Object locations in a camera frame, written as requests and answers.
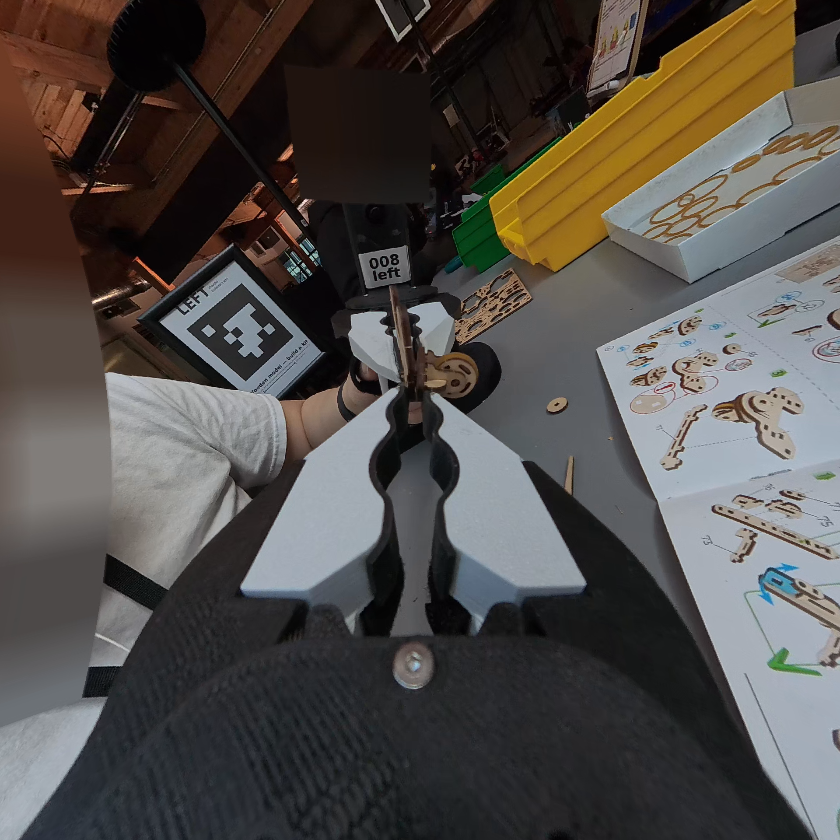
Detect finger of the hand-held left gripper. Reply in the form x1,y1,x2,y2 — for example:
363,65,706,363
348,310,399,383
403,301,456,368

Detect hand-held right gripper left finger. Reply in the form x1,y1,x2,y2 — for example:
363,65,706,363
240,386,404,636

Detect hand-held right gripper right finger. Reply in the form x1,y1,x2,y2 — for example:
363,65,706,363
422,392,588,637

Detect wooden model wheel assembly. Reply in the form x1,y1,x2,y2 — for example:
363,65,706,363
387,285,481,421

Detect person's left forearm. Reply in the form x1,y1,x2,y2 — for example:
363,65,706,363
281,390,358,460

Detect laser-cut wooden parts sheet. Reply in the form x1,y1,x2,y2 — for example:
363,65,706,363
454,268,534,345

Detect person's left hand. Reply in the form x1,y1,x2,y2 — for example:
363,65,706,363
344,367,398,424

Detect green plastic bin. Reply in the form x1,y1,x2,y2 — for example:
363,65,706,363
451,136,565,270

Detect black framed marker sign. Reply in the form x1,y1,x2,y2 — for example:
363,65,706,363
138,244,326,400

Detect hanging black framed panel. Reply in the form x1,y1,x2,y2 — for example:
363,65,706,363
374,0,432,42

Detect yellow plastic bin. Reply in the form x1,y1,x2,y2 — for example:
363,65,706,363
489,0,798,273

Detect assembly instruction booklet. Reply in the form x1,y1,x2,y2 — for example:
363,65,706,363
596,239,840,840

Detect white cardboard tray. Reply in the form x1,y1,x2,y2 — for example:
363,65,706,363
600,85,840,284

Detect standing paper sign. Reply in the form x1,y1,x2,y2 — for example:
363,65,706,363
586,0,651,99

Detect black round ceiling fixture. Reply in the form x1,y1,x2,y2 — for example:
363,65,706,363
107,0,207,93

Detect black bag strap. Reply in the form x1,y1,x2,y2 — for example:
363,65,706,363
104,553,168,610

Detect wooden ring parts sheet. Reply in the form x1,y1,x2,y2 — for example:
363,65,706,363
640,125,840,244

